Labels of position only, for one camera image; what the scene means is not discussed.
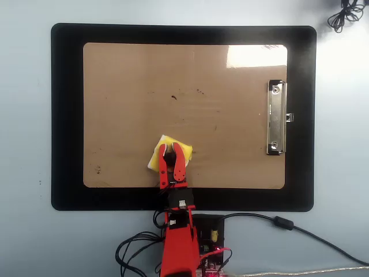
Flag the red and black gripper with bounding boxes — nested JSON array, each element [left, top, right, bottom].
[[158, 142, 195, 211]]

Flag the yellow sponge with black knob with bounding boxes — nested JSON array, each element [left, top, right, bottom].
[[147, 133, 194, 174]]

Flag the black robot base with board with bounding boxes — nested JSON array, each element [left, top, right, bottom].
[[192, 214, 225, 277]]

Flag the brown hardboard clipboard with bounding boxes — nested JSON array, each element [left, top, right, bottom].
[[82, 42, 288, 190]]

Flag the silver metal clipboard clip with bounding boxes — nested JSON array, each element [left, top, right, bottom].
[[265, 79, 295, 156]]

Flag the black rectangular desk mat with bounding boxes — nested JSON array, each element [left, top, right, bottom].
[[50, 23, 317, 212]]

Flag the black servo wires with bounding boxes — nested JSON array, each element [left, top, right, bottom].
[[115, 209, 168, 277]]

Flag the thin red wire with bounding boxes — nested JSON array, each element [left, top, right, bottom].
[[198, 247, 233, 272]]

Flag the black power cable with ferrite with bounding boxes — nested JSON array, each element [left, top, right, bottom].
[[212, 212, 369, 266]]

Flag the silver braided USB cable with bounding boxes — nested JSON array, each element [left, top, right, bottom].
[[227, 267, 369, 277]]

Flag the bundled thin black cable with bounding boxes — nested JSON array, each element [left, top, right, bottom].
[[327, 0, 366, 33]]

